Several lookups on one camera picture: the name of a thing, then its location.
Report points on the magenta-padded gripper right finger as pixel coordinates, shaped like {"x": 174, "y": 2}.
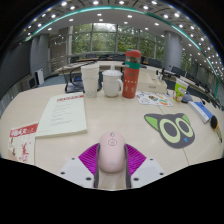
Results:
{"x": 148, "y": 170}

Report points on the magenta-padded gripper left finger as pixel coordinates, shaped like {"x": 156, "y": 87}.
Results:
{"x": 75, "y": 170}

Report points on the pink computer mouse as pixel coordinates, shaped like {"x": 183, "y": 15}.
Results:
{"x": 112, "y": 153}

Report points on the cat-shaped mouse pad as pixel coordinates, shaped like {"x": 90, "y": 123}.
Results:
{"x": 171, "y": 130}

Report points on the cream printed booklet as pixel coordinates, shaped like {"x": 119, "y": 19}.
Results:
{"x": 63, "y": 115}

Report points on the red and white flyer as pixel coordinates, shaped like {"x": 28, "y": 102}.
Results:
{"x": 22, "y": 143}

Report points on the colourful sticker sheet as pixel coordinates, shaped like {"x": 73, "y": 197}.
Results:
{"x": 153, "y": 99}

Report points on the blue and white book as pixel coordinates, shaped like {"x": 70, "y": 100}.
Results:
{"x": 200, "y": 111}

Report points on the black handheld microphone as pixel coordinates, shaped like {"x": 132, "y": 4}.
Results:
{"x": 214, "y": 122}

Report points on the grey gooseneck desk microphone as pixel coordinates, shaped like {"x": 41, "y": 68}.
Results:
{"x": 187, "y": 98}

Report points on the cream cardboard box tray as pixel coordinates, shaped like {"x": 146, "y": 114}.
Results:
{"x": 151, "y": 85}

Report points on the green-print paper cup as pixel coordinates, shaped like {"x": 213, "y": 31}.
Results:
{"x": 180, "y": 90}

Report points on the stack of white paper cups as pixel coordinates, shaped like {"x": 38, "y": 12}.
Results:
{"x": 90, "y": 81}

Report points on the black gooseneck desk microphone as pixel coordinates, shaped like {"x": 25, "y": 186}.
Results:
{"x": 76, "y": 80}

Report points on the red thermos bottle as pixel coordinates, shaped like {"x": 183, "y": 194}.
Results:
{"x": 131, "y": 80}

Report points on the white lidded mug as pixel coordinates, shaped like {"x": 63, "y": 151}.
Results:
{"x": 111, "y": 85}

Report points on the white floor appliance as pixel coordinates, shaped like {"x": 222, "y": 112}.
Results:
{"x": 40, "y": 76}

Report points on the group of dark office chairs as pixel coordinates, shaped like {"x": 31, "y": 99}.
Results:
{"x": 155, "y": 62}

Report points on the group of ceiling lights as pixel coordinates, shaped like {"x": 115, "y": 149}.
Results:
{"x": 99, "y": 14}

